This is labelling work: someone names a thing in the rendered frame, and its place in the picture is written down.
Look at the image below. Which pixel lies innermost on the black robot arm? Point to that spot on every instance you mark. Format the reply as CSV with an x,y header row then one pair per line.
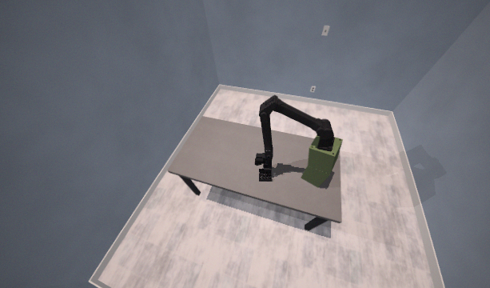
x,y
321,126

